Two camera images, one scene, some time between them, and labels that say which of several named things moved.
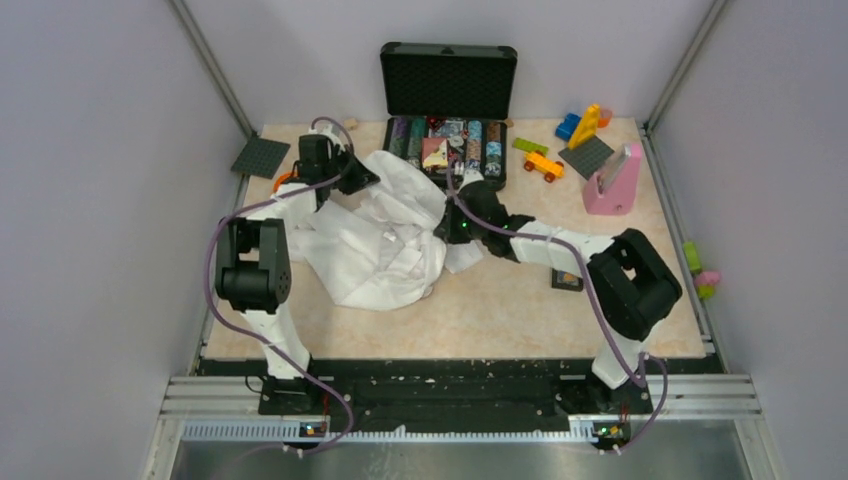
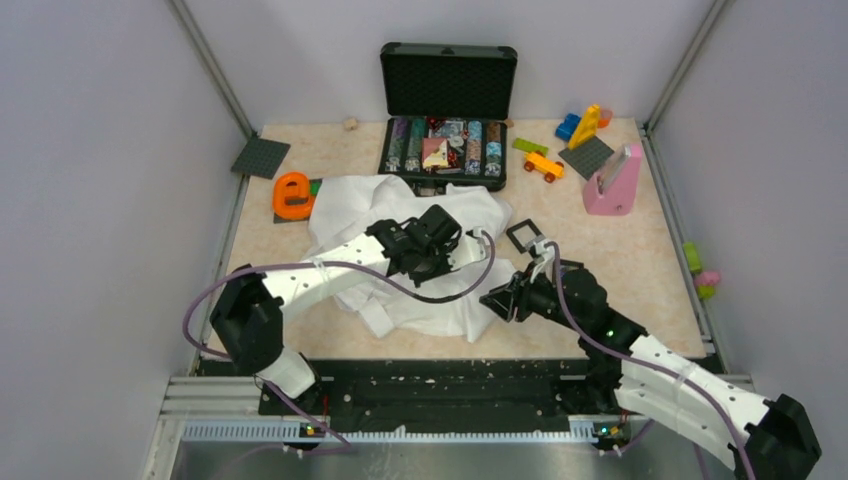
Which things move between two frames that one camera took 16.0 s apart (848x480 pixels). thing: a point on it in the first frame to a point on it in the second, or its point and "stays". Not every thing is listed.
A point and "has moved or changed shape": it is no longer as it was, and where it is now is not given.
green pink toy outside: [705, 281] stays
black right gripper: [446, 230] to [513, 296]
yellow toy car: [548, 168] stays
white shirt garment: [376, 244] has moved or changed shape
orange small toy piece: [605, 118] stays
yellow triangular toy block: [585, 127] stays
